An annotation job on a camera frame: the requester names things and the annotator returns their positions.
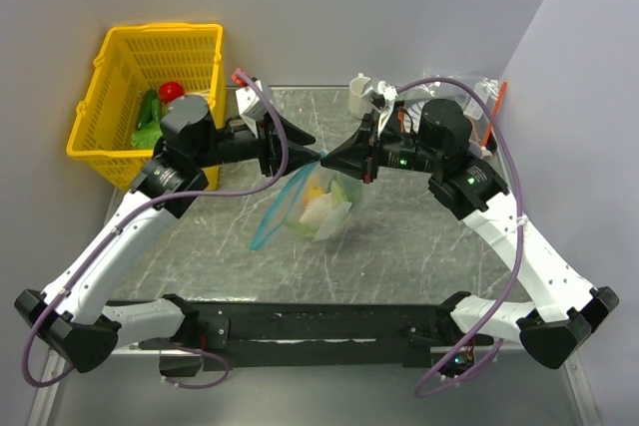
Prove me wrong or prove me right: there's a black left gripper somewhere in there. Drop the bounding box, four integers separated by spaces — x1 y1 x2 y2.
193 105 321 177

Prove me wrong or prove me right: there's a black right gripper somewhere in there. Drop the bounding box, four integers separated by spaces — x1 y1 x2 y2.
320 110 442 184

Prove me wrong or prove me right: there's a yellow orange toy mango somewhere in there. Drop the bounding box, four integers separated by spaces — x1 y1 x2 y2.
304 177 326 204

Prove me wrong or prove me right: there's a white toy cauliflower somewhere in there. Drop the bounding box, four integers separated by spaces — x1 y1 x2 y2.
285 176 354 242

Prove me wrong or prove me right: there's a clear bag with blue zipper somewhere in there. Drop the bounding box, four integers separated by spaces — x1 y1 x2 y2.
249 162 373 251

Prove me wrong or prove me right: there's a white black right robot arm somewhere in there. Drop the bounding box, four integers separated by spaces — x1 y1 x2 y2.
320 99 619 369

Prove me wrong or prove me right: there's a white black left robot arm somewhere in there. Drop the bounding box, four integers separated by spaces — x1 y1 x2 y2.
14 95 320 373

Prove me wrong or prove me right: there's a clear bag with red zipper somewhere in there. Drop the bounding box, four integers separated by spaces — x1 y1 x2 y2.
420 73 505 153

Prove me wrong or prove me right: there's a white ceramic mug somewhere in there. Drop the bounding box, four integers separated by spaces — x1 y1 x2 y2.
347 73 378 120

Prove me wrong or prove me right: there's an orange plastic fork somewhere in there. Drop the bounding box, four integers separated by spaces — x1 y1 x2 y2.
397 107 413 135

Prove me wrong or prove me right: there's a pale yellow toy vegetable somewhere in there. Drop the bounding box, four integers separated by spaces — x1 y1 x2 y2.
169 91 211 107

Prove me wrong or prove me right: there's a red toy tomato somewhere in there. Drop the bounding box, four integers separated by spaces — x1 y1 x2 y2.
158 81 185 104

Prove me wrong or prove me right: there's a black rectangular tray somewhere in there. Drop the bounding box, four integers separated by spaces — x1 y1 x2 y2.
480 131 498 155

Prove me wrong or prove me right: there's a green toy chili pepper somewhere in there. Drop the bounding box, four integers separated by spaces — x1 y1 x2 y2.
151 99 163 123

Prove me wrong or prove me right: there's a green toy lettuce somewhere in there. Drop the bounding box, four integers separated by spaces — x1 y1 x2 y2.
131 123 162 150

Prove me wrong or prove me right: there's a green toy cucumber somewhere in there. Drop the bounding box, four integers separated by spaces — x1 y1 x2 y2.
136 89 157 131

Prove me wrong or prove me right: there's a yellow plastic basket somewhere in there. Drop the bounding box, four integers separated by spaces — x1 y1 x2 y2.
66 23 227 192

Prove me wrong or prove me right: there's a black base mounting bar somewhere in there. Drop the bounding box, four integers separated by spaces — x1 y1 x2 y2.
119 298 500 380

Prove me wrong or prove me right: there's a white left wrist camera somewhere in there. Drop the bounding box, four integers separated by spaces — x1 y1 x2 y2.
232 68 268 138

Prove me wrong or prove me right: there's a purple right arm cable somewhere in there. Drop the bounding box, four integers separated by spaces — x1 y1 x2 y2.
393 76 525 400

